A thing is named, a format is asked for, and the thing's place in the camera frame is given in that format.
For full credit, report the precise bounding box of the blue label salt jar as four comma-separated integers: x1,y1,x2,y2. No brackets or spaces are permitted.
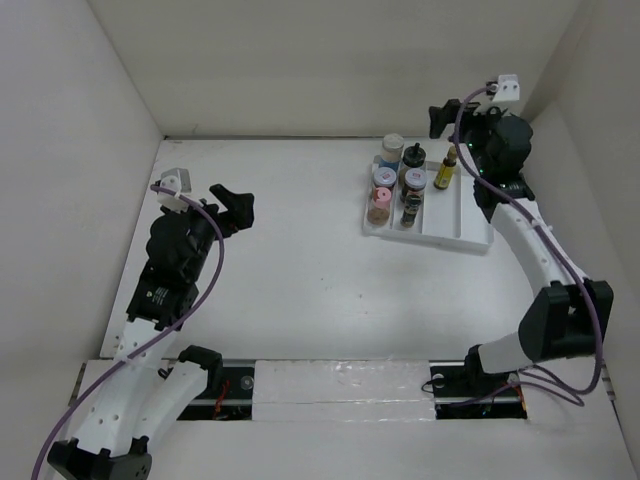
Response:
378,133,404,171

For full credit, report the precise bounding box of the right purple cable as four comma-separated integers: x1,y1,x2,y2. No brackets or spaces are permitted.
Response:
452,85,604,407

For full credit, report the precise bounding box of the white divided organizer tray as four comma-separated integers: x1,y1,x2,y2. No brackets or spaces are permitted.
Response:
363,160,494,254

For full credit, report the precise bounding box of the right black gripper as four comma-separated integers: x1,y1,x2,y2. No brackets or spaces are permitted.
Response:
427,99,504,176

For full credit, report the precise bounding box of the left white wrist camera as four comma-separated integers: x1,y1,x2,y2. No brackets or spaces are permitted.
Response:
158,168,192,212

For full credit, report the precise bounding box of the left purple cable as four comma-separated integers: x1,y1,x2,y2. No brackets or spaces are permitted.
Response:
30,183,226,480

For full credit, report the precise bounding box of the white lid pepper jar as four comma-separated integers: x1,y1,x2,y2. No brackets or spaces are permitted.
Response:
401,168,427,201

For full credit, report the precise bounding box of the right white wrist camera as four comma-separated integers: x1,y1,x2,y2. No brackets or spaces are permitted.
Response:
483,74,520,108

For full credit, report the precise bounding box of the black pepper grinder bottle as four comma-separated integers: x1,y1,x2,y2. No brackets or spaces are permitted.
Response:
400,194,422,228

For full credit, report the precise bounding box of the pink lid spice jar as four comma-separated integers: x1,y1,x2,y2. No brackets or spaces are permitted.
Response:
367,187,393,227

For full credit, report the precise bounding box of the yellow label brown bottle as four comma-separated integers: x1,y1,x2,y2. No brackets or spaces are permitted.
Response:
434,146,458,190

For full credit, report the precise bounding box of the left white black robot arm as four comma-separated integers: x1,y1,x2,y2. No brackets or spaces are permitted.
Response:
38,176,255,479

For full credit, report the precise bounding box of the front mounting rail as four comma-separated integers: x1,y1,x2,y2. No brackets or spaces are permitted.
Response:
179,360,527,423

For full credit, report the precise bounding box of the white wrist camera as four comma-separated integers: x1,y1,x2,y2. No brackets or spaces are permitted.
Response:
158,168,192,212
483,74,520,108

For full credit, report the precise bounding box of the white lid dark spice jar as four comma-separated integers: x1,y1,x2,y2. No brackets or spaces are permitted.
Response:
372,166,397,192

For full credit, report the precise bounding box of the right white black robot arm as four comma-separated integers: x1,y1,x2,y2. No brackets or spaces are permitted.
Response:
429,98,614,405

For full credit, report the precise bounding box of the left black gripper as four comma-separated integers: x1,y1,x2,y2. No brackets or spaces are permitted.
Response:
163,184,252,281

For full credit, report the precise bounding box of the black lid beige spice jar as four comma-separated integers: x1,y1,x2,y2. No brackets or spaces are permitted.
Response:
401,142,426,172

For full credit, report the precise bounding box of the purple cable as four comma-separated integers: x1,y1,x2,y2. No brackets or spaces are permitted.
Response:
452,85,604,407
30,183,226,480

